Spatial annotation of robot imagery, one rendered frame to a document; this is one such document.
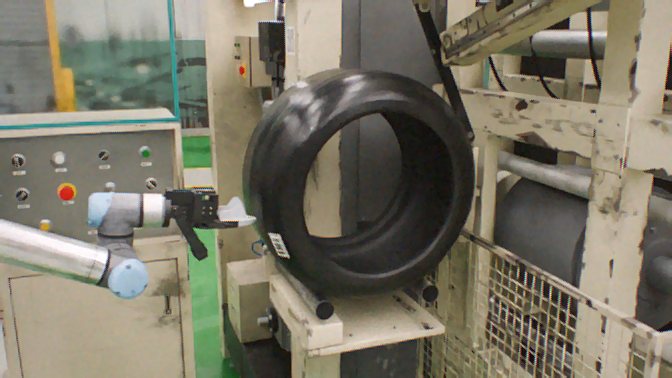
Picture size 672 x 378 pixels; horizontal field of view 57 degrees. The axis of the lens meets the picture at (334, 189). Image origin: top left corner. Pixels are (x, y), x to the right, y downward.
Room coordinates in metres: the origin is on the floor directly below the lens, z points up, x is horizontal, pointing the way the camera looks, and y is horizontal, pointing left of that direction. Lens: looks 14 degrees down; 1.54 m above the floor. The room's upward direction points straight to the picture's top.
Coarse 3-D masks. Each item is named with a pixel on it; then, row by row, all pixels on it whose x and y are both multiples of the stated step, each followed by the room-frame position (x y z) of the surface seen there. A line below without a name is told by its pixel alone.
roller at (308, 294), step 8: (280, 264) 1.62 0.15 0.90; (296, 280) 1.49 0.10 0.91; (296, 288) 1.47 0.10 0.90; (304, 288) 1.43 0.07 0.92; (304, 296) 1.41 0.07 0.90; (312, 296) 1.38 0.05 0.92; (320, 296) 1.37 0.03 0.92; (312, 304) 1.35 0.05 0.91; (320, 304) 1.33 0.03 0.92; (328, 304) 1.33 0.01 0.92; (320, 312) 1.33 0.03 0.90; (328, 312) 1.33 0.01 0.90
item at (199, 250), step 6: (180, 222) 1.31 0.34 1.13; (186, 222) 1.31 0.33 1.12; (180, 228) 1.31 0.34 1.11; (186, 228) 1.31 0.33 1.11; (192, 228) 1.32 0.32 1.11; (186, 234) 1.31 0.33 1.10; (192, 234) 1.31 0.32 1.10; (192, 240) 1.31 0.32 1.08; (198, 240) 1.32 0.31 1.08; (192, 246) 1.31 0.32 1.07; (198, 246) 1.32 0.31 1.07; (204, 246) 1.33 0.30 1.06; (192, 252) 1.32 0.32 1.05; (198, 252) 1.32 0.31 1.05; (204, 252) 1.32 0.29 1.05; (198, 258) 1.32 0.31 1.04; (204, 258) 1.32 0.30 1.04
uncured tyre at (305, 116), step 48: (288, 96) 1.47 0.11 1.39; (336, 96) 1.36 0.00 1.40; (384, 96) 1.38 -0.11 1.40; (432, 96) 1.44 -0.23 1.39; (288, 144) 1.32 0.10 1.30; (432, 144) 1.67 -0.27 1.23; (288, 192) 1.30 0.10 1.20; (432, 192) 1.67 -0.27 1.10; (288, 240) 1.30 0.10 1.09; (336, 240) 1.62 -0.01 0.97; (384, 240) 1.66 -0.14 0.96; (432, 240) 1.44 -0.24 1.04; (336, 288) 1.34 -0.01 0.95; (384, 288) 1.38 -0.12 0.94
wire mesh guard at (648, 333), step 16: (480, 240) 1.56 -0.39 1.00; (464, 256) 1.64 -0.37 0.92; (496, 256) 1.50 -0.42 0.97; (512, 256) 1.43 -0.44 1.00; (448, 272) 1.71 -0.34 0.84; (464, 272) 1.64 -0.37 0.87; (480, 272) 1.56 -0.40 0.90; (528, 272) 1.36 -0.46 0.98; (544, 272) 1.33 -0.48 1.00; (560, 288) 1.26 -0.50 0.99; (576, 288) 1.24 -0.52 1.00; (480, 304) 1.55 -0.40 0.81; (496, 304) 1.49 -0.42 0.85; (592, 304) 1.17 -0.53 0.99; (448, 320) 1.69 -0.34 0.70; (624, 320) 1.09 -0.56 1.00; (432, 336) 1.78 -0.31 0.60; (448, 336) 1.69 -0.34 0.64; (496, 336) 1.48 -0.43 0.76; (512, 336) 1.41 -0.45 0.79; (528, 336) 1.36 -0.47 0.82; (544, 336) 1.31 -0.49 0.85; (608, 336) 1.13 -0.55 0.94; (656, 336) 1.02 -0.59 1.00; (416, 352) 1.86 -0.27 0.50; (432, 352) 1.78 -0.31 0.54; (464, 352) 1.61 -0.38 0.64; (496, 352) 1.47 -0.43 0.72; (608, 352) 1.13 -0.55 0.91; (656, 352) 1.02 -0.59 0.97; (416, 368) 1.86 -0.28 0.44; (464, 368) 1.61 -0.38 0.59; (544, 368) 1.30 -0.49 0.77; (656, 368) 1.03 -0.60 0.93
